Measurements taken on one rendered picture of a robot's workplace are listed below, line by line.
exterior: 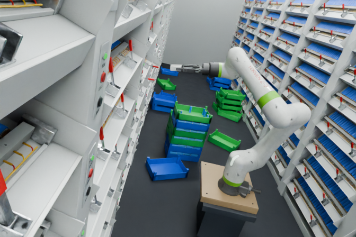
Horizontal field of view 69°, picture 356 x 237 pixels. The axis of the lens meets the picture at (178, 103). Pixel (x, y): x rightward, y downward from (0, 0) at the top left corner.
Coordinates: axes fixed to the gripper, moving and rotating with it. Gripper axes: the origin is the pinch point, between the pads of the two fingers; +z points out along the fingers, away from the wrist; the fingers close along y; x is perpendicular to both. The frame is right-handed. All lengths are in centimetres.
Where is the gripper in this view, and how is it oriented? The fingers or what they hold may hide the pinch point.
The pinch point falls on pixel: (175, 67)
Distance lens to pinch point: 162.1
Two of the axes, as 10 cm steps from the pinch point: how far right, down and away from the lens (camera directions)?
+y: 0.2, -3.8, 9.3
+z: -10.0, -0.5, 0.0
